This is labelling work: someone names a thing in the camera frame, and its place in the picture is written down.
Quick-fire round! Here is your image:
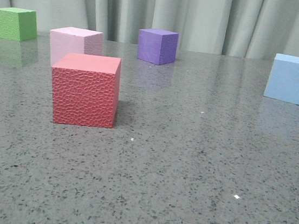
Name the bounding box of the green foam cube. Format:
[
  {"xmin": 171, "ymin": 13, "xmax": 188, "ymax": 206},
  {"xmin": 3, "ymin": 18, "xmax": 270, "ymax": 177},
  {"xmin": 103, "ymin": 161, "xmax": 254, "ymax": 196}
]
[{"xmin": 0, "ymin": 7, "xmax": 37, "ymax": 41}]

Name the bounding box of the pink foam cube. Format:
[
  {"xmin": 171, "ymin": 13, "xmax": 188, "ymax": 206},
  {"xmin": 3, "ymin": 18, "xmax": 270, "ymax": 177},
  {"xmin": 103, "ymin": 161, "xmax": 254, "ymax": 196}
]
[{"xmin": 49, "ymin": 27, "xmax": 103, "ymax": 66}]

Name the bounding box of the red textured foam cube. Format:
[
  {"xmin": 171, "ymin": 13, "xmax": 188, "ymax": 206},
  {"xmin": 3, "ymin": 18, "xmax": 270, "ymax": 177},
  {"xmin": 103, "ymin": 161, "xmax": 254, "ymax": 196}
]
[{"xmin": 51, "ymin": 53, "xmax": 121, "ymax": 128}]

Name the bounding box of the light blue foam cube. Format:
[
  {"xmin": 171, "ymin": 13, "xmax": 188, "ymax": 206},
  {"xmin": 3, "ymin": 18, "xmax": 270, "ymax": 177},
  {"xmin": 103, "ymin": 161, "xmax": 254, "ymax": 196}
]
[{"xmin": 263, "ymin": 54, "xmax": 299, "ymax": 105}]

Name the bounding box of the grey-green curtain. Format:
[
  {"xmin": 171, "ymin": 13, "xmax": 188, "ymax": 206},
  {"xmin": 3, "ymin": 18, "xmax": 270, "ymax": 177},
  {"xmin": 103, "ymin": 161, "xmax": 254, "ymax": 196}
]
[{"xmin": 0, "ymin": 0, "xmax": 299, "ymax": 60}]

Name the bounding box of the purple foam cube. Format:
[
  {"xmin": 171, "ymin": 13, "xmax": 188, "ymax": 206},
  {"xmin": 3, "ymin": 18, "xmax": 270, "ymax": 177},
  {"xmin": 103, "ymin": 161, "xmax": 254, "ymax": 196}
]
[{"xmin": 137, "ymin": 28, "xmax": 179, "ymax": 65}]

